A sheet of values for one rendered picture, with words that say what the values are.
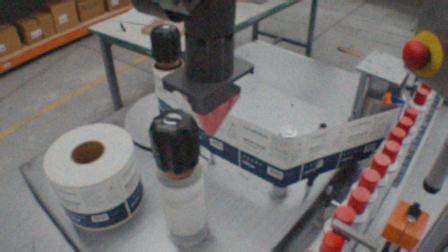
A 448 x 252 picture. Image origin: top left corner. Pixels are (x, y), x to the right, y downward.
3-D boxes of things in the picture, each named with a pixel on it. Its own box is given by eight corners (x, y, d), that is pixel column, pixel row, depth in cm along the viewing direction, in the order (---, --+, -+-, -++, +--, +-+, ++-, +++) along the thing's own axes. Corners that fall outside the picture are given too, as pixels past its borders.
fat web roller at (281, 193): (276, 182, 81) (285, 121, 69) (292, 191, 78) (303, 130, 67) (265, 193, 78) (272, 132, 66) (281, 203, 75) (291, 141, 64)
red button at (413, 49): (419, 34, 38) (402, 35, 37) (439, 47, 35) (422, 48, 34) (411, 61, 40) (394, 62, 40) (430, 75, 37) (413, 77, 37)
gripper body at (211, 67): (160, 91, 39) (155, 34, 34) (216, 60, 45) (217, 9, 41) (200, 113, 36) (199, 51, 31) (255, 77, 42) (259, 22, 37)
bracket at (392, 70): (373, 52, 81) (374, 49, 81) (413, 67, 76) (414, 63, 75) (354, 70, 73) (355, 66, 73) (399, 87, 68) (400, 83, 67)
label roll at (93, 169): (110, 156, 88) (97, 113, 79) (161, 191, 78) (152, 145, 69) (50, 200, 75) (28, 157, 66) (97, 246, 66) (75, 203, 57)
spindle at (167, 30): (175, 104, 105) (166, 18, 88) (194, 114, 101) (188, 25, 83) (153, 116, 100) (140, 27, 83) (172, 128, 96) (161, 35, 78)
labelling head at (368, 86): (353, 127, 97) (373, 50, 81) (392, 145, 91) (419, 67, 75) (332, 151, 89) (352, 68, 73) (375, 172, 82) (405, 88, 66)
